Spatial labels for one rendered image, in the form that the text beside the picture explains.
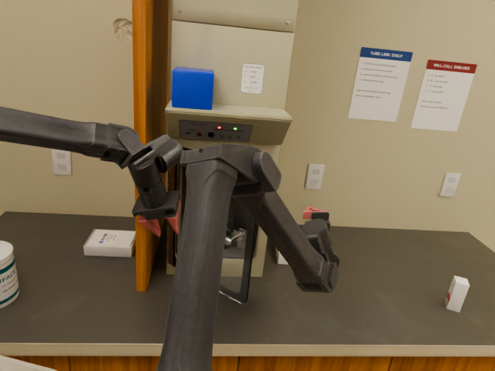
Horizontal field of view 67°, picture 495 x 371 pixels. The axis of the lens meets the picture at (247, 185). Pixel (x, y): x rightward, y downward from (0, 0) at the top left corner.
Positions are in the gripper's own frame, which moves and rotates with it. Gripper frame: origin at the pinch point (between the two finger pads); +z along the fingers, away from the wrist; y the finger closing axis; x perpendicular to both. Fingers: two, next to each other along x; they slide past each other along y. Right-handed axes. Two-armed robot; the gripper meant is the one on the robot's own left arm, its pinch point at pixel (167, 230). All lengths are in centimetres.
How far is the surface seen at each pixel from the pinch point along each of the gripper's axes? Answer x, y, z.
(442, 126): -77, -98, 26
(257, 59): -34, -27, -27
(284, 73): -34, -34, -22
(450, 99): -79, -101, 15
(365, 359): 7, -45, 51
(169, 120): -19.9, -2.7, -19.7
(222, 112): -19.3, -16.6, -19.6
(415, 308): -9, -65, 52
